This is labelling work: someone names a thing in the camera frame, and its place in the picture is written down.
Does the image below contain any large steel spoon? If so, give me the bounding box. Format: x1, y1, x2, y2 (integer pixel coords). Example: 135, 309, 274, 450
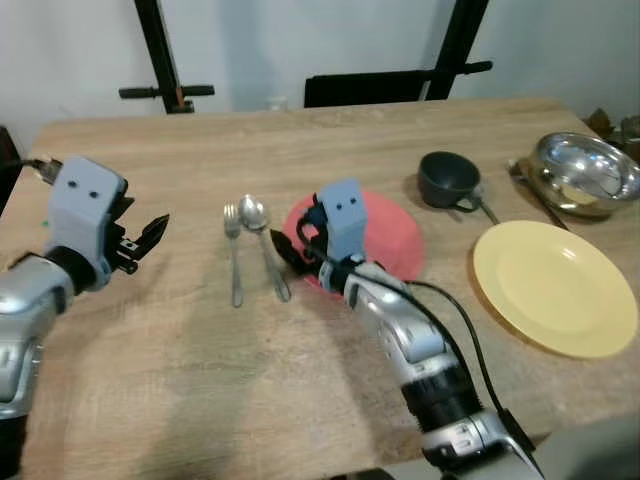
238, 194, 292, 304

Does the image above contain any steel fork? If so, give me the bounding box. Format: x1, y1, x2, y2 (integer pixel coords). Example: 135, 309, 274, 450
222, 203, 246, 309

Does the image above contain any pink plate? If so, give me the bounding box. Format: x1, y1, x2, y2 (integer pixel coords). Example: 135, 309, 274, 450
282, 190, 425, 293

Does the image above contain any black furniture edge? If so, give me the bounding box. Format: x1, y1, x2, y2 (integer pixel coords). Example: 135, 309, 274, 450
0, 125, 23, 216

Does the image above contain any yellow plate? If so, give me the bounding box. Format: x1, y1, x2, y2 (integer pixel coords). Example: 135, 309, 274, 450
472, 220, 639, 360

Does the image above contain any shiny steel bowl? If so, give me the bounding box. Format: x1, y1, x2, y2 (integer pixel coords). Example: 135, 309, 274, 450
527, 131, 640, 219

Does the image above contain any brown clutter pile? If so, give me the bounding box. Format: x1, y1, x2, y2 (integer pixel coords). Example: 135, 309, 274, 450
585, 108, 640, 151

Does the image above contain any dark grey cup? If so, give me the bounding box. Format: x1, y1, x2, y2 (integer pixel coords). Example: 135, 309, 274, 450
417, 151, 483, 213

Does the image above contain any dark slim utensil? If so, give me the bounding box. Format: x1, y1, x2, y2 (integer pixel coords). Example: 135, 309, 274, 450
508, 160, 569, 231

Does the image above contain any black flat panel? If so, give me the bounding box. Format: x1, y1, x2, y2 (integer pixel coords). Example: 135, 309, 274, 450
304, 62, 494, 109

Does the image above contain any small steel spoon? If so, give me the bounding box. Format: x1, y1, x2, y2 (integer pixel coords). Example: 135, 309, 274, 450
470, 183, 500, 225

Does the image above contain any black stand with crossbar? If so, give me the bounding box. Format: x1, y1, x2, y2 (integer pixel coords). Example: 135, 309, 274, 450
118, 0, 216, 114

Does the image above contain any grey-blue right wrist camera mount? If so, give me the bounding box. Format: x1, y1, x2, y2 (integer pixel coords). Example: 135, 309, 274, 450
317, 179, 367, 263

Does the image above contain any grey-blue wrist camera mount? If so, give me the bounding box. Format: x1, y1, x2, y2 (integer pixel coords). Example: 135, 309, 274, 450
44, 155, 132, 291
317, 179, 367, 263

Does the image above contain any grey-blue left wrist camera mount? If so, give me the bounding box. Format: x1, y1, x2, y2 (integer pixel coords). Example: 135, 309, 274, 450
44, 155, 132, 291

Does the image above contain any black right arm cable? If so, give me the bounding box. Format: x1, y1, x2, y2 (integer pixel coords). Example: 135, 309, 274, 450
300, 215, 513, 426

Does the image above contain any black slanted post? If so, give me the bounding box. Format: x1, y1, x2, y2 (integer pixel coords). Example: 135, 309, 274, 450
425, 0, 491, 101

